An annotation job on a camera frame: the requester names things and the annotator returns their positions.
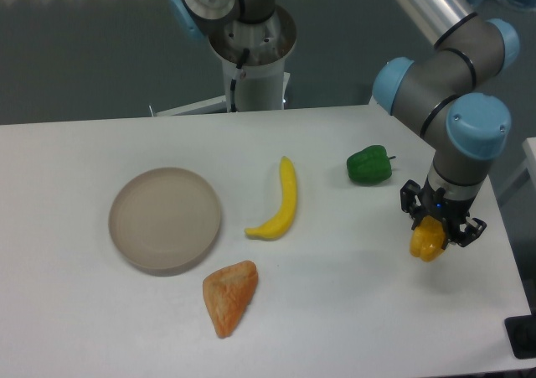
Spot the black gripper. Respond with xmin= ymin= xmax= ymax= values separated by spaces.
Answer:
xmin=399 ymin=179 xmax=487 ymax=248

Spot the yellow toy bell pepper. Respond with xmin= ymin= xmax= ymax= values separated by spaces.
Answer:
xmin=410 ymin=216 xmax=446 ymax=262

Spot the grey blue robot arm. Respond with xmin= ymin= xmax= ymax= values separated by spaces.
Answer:
xmin=169 ymin=0 xmax=519 ymax=246

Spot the green toy bell pepper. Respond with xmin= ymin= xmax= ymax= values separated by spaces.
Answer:
xmin=346 ymin=145 xmax=394 ymax=185

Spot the beige round plate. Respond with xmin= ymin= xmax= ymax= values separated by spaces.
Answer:
xmin=108 ymin=168 xmax=222 ymax=276

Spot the white furniture edge at right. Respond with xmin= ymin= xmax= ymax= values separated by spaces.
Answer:
xmin=496 ymin=137 xmax=535 ymax=207

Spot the black device at table edge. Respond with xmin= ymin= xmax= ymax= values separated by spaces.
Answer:
xmin=504 ymin=315 xmax=536 ymax=360

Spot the yellow toy banana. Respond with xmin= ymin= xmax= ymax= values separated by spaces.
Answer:
xmin=245 ymin=156 xmax=298 ymax=241

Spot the orange toy bread wedge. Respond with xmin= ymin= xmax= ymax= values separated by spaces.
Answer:
xmin=202 ymin=260 xmax=259 ymax=339

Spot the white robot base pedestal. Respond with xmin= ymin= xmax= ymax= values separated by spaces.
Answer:
xmin=209 ymin=5 xmax=297 ymax=112

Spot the white metal frame bracket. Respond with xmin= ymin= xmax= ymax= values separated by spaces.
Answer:
xmin=148 ymin=72 xmax=291 ymax=117

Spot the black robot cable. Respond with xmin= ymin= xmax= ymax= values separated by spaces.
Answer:
xmin=228 ymin=48 xmax=251 ymax=113

